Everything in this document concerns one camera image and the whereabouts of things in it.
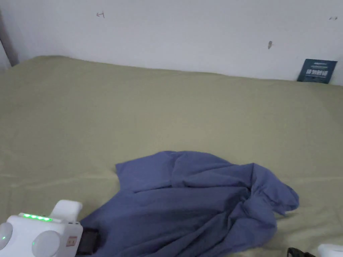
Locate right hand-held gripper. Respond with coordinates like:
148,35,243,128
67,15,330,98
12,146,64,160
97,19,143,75
287,243,343,257

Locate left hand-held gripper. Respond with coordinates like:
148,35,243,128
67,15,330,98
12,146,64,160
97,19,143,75
0,199,100,257

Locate dark blue shirt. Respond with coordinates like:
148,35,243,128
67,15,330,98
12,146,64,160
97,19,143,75
79,151,300,257

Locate bed with pale green sheet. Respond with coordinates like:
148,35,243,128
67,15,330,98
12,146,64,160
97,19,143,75
0,55,343,257

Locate dark blue printed card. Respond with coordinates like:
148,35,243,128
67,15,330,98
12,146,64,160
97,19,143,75
296,59,338,84

